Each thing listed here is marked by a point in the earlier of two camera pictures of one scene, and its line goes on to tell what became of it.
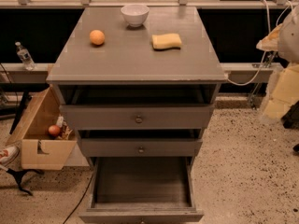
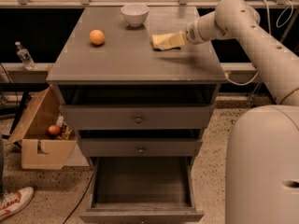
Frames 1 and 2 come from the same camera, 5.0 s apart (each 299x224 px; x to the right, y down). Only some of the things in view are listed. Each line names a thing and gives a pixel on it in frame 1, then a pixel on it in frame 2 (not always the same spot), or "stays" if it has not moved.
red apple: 54,130 stays
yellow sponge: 166,41 stays
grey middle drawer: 141,147 stays
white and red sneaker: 7,156 -> 12,203
